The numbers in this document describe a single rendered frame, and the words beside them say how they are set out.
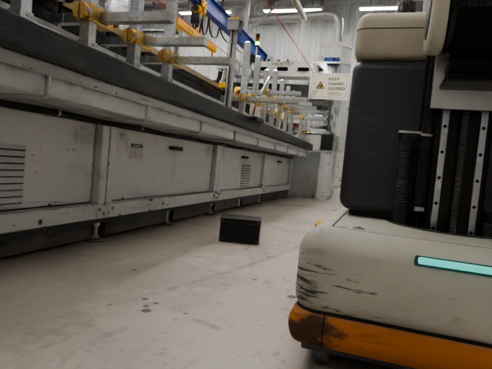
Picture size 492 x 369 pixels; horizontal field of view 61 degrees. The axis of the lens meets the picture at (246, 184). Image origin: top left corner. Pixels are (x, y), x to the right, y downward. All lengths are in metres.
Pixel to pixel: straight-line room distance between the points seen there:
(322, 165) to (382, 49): 4.32
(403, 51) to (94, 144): 1.25
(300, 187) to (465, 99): 4.64
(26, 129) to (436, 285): 1.31
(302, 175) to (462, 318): 4.85
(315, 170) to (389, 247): 4.77
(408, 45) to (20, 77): 1.00
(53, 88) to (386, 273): 1.01
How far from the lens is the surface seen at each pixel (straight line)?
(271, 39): 12.73
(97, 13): 1.47
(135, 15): 1.41
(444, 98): 1.06
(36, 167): 1.63
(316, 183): 5.44
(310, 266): 0.83
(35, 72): 1.30
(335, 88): 5.49
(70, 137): 1.74
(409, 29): 1.18
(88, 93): 1.46
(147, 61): 1.95
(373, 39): 1.18
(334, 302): 0.84
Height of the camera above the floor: 0.39
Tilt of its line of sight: 3 degrees down
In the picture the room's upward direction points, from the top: 5 degrees clockwise
